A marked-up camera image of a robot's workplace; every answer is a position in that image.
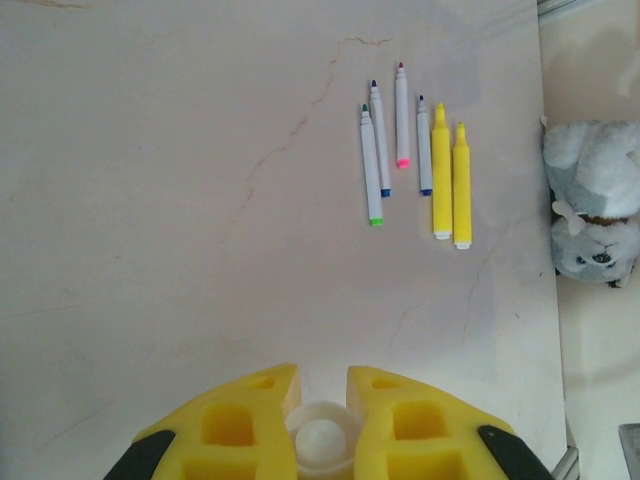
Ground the white round pen cap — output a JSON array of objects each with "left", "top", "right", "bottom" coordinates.
[{"left": 283, "top": 399, "right": 364, "bottom": 476}]

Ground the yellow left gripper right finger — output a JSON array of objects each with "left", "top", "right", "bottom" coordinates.
[{"left": 347, "top": 365, "right": 554, "bottom": 480}]

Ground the aluminium side rail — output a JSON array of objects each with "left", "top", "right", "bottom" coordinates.
[{"left": 552, "top": 422, "right": 640, "bottom": 480}]

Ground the white grey plush dog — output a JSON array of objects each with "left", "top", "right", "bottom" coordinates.
[{"left": 541, "top": 118, "right": 640, "bottom": 290}]

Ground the white felt pen blue end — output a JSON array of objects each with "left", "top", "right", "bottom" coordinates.
[
  {"left": 416, "top": 93, "right": 434, "bottom": 197},
  {"left": 368, "top": 78, "right": 393, "bottom": 199}
]

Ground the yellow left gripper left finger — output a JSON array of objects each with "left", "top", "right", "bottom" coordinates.
[{"left": 102, "top": 362, "right": 304, "bottom": 480}]

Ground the white felt pen green end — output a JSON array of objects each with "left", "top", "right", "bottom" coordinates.
[{"left": 358, "top": 102, "right": 386, "bottom": 227}]

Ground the speckled yellow highlighter pen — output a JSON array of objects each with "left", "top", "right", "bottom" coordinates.
[{"left": 452, "top": 121, "right": 474, "bottom": 251}]

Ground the plain yellow highlighter pen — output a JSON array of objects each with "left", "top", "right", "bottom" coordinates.
[{"left": 430, "top": 102, "right": 452, "bottom": 242}]

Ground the white felt pen pink end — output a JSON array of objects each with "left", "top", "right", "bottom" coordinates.
[{"left": 394, "top": 60, "right": 412, "bottom": 170}]

